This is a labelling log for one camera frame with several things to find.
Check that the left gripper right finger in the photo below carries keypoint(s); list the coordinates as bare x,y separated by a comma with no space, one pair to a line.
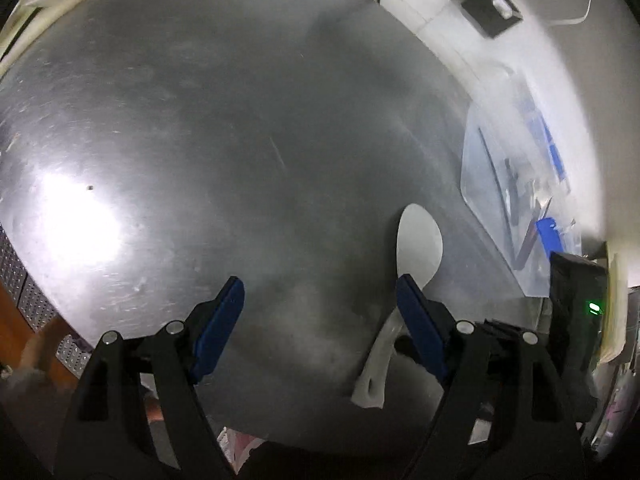
504,413

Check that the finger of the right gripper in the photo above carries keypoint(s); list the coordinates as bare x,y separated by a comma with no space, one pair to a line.
549,235

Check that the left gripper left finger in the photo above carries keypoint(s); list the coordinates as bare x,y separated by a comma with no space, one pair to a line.
106,434

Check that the black chopstick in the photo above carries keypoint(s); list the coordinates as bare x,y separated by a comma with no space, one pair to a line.
507,243

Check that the clear plastic storage bin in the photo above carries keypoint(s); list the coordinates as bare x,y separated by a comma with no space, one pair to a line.
532,175

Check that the black wall socket box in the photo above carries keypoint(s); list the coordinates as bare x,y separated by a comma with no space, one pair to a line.
492,17

